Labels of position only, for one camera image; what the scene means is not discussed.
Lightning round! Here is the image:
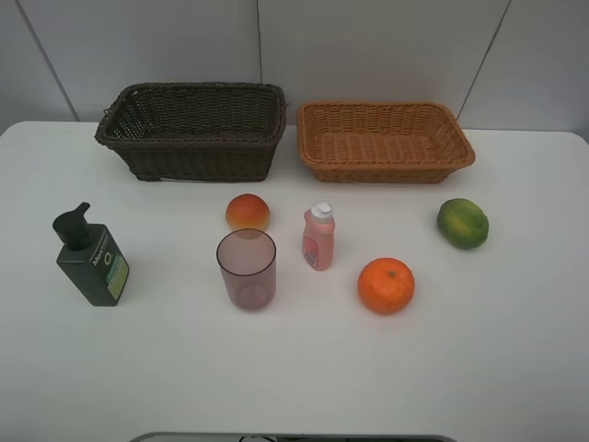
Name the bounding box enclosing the dark green pump bottle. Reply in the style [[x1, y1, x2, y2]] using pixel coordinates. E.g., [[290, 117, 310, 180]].
[[52, 202, 130, 307]]

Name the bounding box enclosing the translucent purple plastic cup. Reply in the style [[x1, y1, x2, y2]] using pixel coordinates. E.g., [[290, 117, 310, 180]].
[[215, 228, 277, 311]]

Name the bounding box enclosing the orange-red bun toy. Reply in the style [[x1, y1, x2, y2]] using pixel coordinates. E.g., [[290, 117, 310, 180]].
[[225, 193, 271, 231]]

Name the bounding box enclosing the orange tangerine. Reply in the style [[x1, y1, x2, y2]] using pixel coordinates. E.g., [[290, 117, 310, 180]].
[[357, 258, 415, 315]]

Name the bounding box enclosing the pink dish soap bottle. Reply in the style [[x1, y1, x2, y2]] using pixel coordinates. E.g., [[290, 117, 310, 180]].
[[302, 203, 335, 271]]

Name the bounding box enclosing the green lime fruit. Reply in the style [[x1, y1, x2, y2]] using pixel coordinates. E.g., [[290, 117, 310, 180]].
[[436, 198, 490, 250]]

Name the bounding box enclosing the orange wicker basket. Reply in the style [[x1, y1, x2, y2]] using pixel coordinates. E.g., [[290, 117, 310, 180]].
[[296, 101, 476, 184]]

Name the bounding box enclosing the dark brown wicker basket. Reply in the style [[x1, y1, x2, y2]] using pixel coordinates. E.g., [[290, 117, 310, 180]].
[[95, 82, 286, 182]]

